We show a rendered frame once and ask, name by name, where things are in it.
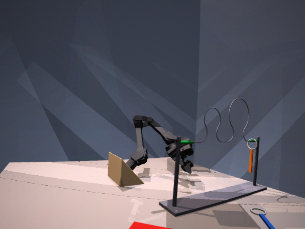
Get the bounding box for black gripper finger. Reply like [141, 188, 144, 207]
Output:
[182, 162, 193, 174]
[170, 151, 184, 165]

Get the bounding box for grey ring with blue handle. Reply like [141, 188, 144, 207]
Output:
[250, 208, 275, 229]

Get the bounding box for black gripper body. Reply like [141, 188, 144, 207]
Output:
[167, 146, 191, 168]

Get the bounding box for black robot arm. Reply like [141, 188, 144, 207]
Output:
[126, 115, 194, 170]

